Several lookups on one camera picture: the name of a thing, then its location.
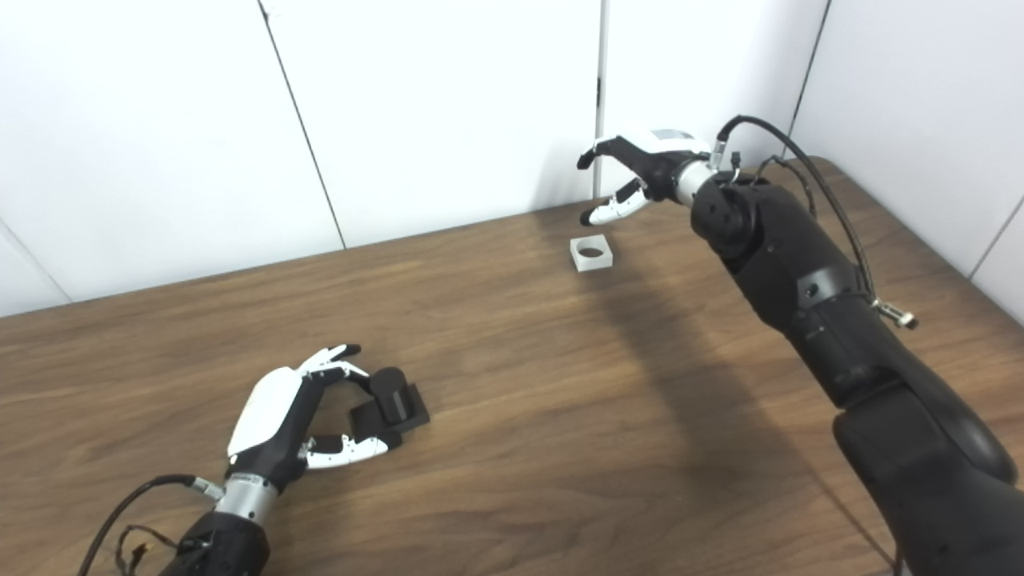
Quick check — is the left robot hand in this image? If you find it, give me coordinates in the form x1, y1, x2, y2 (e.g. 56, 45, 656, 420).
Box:
226, 344, 390, 493

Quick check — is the black peg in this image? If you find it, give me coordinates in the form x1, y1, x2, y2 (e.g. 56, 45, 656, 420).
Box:
350, 366, 431, 437

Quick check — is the thick black right wrist cable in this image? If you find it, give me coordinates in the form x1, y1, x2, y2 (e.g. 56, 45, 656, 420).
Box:
716, 115, 919, 330

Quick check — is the white square piece with hole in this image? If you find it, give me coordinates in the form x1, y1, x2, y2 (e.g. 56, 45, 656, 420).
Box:
570, 234, 614, 273

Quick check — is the thin left arm wire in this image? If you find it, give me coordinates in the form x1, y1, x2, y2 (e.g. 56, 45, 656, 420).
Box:
114, 524, 189, 576

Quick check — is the thin arm wire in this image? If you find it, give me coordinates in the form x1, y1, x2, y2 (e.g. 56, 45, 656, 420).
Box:
114, 524, 189, 576
728, 150, 818, 218

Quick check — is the thin right arm wire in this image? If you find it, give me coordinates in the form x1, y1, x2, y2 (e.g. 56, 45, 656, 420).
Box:
728, 150, 818, 218

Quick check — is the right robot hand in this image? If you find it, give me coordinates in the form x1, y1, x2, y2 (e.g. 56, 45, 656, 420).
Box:
578, 128, 713, 227

